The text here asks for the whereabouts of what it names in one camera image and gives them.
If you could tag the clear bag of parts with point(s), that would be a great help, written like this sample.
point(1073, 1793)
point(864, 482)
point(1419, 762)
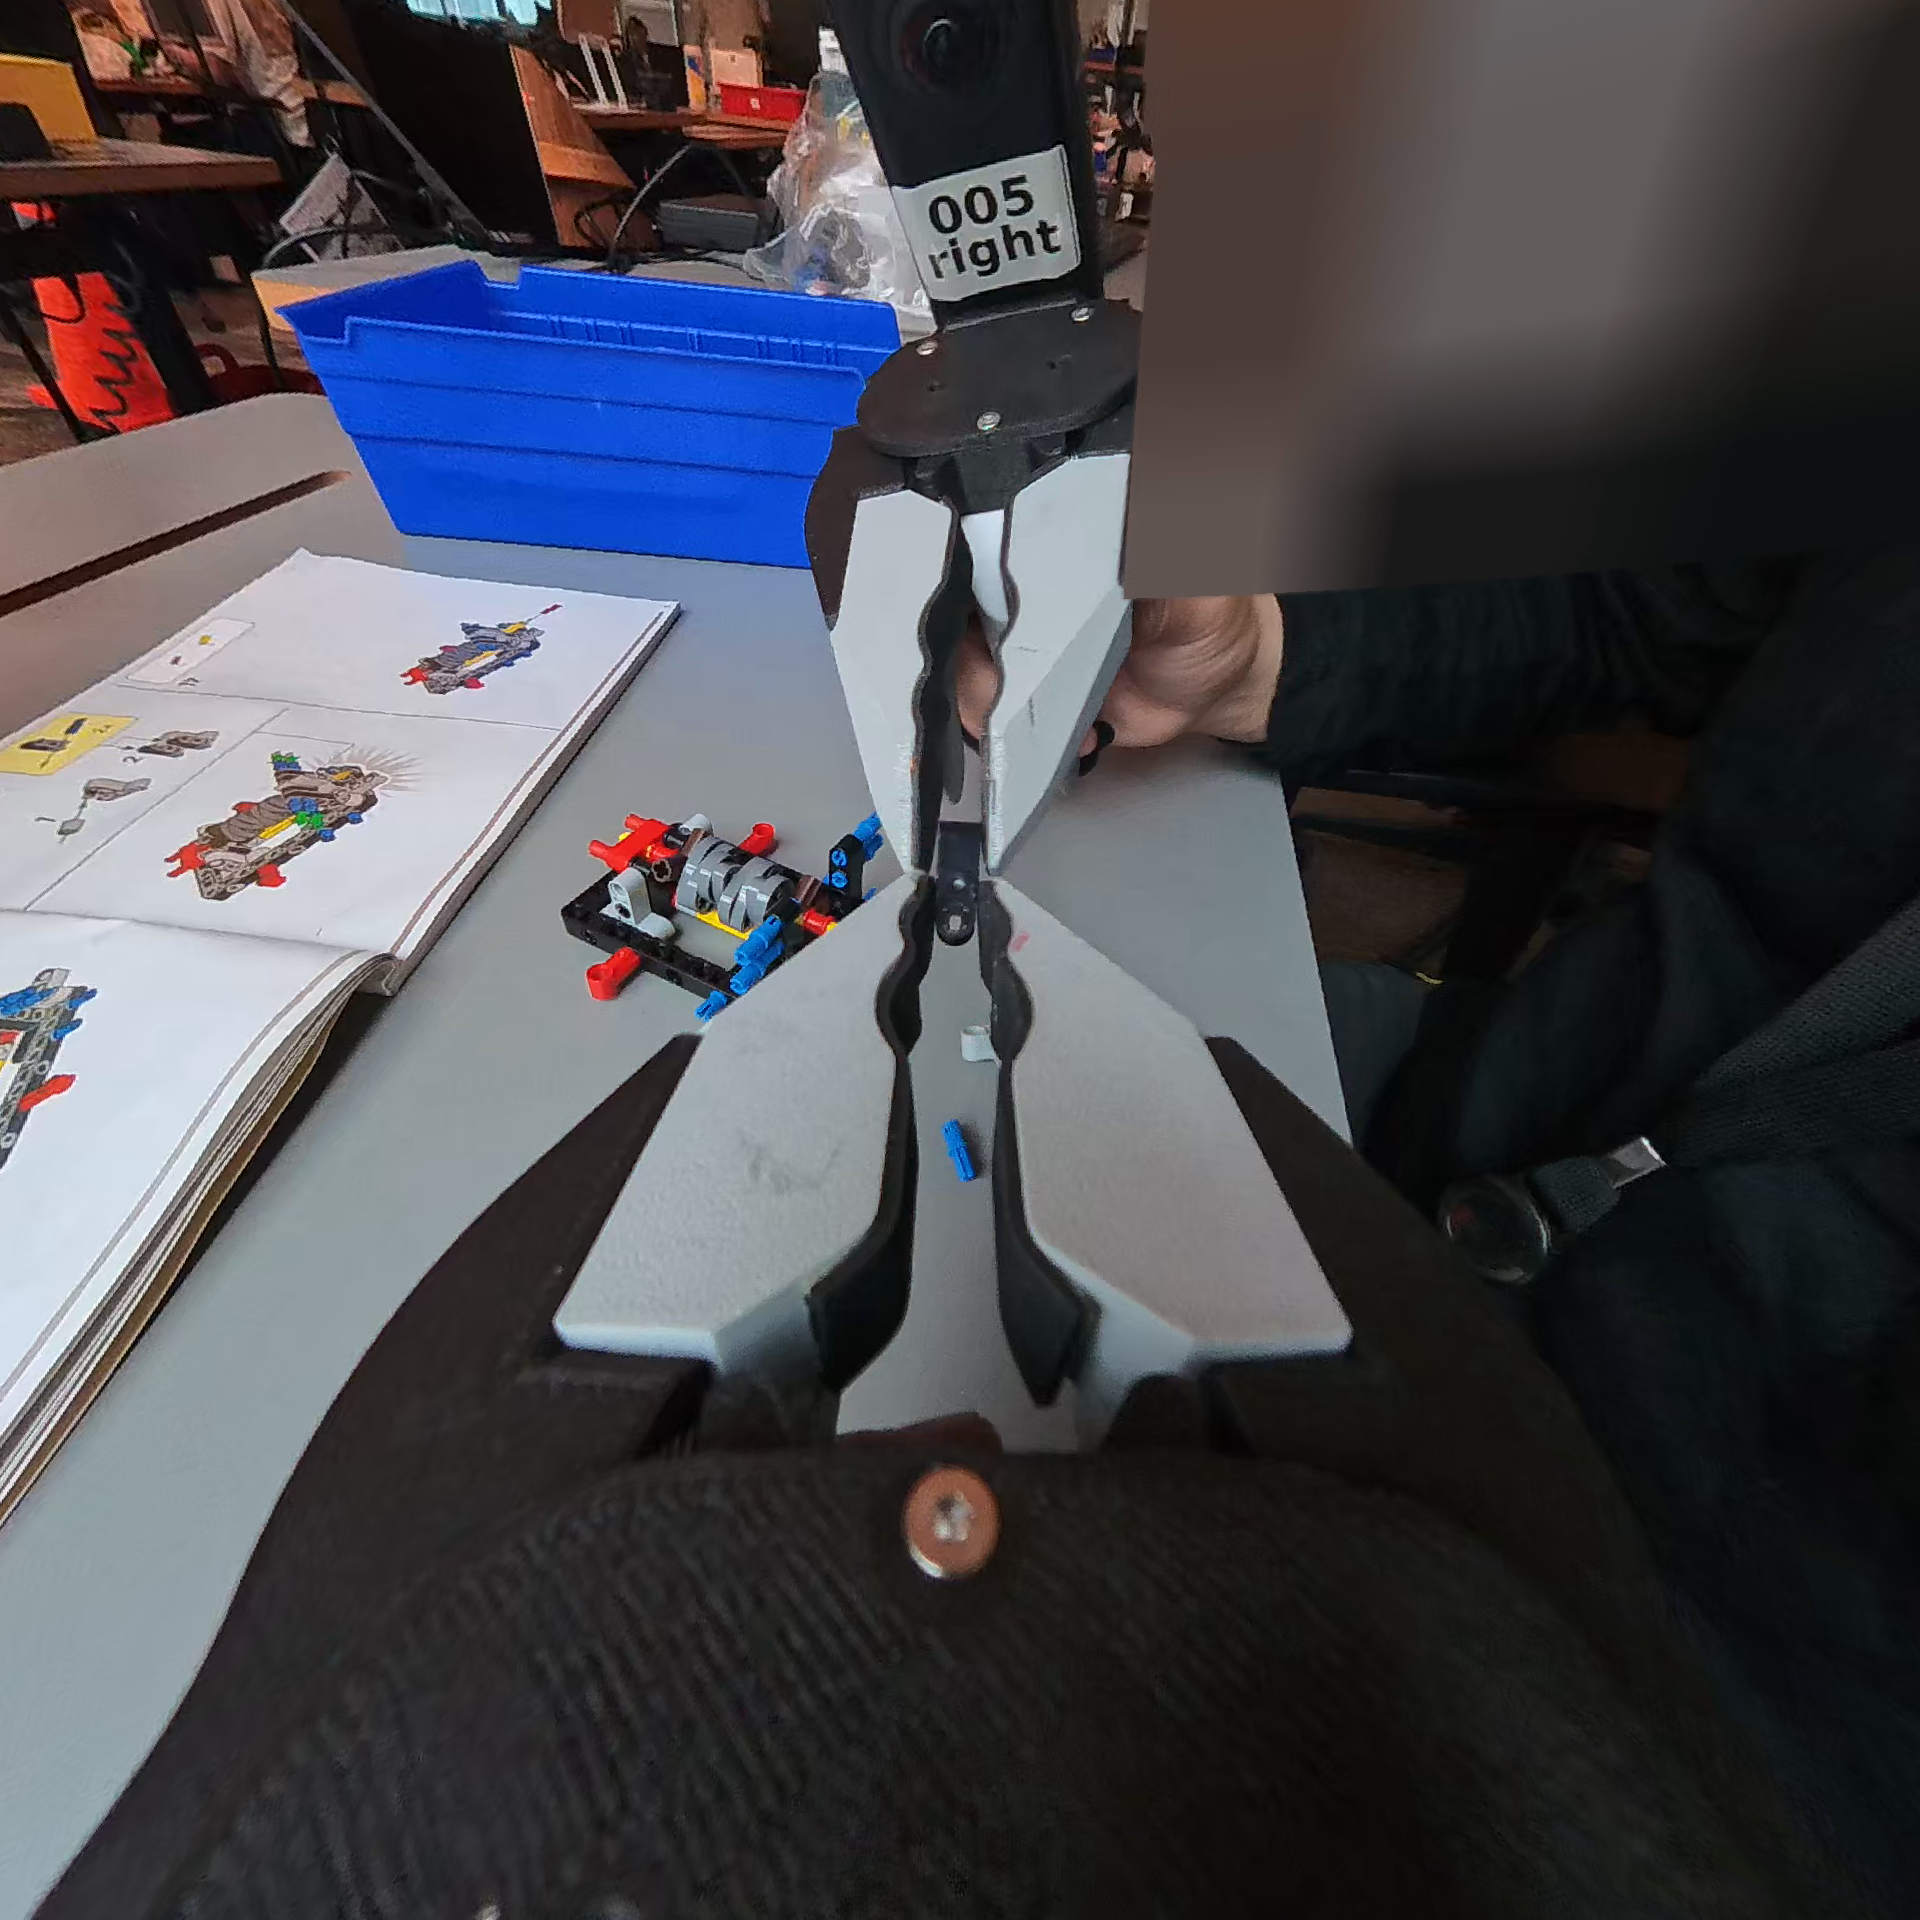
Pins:
point(832, 182)

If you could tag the person's right hand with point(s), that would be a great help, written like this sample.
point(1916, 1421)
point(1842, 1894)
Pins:
point(1198, 669)

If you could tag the lego chassis assembly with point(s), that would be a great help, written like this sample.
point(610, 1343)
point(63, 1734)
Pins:
point(719, 886)

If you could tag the black badge reel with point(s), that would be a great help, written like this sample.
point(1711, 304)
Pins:
point(1501, 1221)

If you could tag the orange traffic cone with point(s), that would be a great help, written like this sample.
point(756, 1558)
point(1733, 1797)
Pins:
point(105, 353)

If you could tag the grey T-shaped lego connector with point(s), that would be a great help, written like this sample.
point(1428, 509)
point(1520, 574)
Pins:
point(977, 1042)

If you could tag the blue lego pin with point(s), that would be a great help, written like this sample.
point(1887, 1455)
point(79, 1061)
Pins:
point(958, 1154)

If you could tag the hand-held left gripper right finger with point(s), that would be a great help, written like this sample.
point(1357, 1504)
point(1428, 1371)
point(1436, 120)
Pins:
point(1169, 1188)

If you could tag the lego instruction booklet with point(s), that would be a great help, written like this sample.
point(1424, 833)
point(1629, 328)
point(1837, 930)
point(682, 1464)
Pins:
point(151, 1078)

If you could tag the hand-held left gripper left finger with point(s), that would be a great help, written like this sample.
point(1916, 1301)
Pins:
point(749, 1170)

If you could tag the dark power adapter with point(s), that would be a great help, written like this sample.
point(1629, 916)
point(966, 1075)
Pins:
point(715, 224)

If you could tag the blue plastic bin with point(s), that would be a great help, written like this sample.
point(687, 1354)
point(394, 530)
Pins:
point(599, 405)

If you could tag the small black lego piece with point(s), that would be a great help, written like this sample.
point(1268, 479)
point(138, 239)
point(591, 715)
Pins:
point(961, 910)

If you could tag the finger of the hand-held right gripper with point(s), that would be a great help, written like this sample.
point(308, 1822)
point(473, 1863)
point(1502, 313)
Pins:
point(1066, 643)
point(886, 643)

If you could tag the person's right forearm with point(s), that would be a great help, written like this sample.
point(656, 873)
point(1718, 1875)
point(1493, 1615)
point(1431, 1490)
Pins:
point(1424, 661)

